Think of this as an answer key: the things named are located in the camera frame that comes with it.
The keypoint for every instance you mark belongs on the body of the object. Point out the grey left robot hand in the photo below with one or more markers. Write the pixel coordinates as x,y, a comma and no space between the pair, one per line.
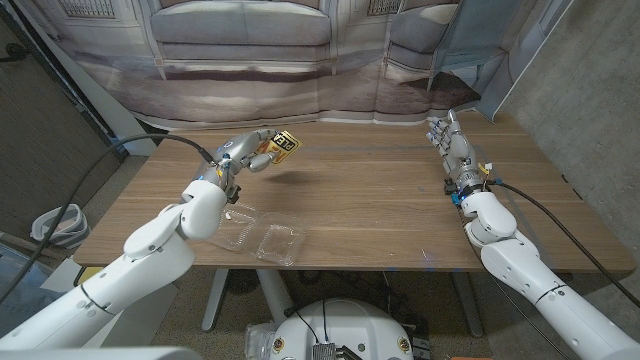
235,152

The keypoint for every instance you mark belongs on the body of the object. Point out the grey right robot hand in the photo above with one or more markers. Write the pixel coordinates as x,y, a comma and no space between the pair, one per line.
460,155

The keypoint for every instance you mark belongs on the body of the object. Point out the yellow new driver bumper sticker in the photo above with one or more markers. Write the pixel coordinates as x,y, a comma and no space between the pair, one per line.
282,145

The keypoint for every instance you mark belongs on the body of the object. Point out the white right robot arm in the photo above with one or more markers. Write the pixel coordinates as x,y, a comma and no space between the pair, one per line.
540,285

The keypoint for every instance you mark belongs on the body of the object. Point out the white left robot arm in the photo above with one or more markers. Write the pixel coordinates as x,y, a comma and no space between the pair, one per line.
125,280

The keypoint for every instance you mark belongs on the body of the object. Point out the clear plastic clamshell container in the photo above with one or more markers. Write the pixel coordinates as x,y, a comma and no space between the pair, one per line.
280,242

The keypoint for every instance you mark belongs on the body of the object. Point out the printed sofa backdrop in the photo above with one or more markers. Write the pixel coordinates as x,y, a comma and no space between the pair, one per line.
240,85

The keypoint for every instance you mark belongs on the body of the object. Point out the black round fan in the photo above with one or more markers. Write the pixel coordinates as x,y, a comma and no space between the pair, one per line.
242,282

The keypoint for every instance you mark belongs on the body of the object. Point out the grey table leg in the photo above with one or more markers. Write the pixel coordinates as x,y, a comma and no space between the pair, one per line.
467,305

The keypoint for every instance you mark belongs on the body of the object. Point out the grey collapsible bucket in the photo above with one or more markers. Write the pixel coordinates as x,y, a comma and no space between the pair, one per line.
67,232

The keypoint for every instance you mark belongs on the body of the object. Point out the clear plastic package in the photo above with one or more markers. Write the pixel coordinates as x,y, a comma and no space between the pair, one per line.
257,340

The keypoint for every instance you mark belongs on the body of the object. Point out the yellow black floor object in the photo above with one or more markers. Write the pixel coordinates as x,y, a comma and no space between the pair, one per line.
87,274

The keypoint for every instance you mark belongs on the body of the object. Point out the white robot torso dome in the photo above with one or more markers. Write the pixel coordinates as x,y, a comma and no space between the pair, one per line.
345,325

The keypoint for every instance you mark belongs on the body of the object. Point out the blue plastic storage bin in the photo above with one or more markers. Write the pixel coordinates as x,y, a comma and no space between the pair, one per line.
15,295

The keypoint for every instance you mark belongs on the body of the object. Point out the white slanted post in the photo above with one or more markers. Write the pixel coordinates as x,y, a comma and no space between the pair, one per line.
102,102

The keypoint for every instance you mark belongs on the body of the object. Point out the white table leg frame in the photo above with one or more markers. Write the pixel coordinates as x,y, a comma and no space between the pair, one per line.
272,295

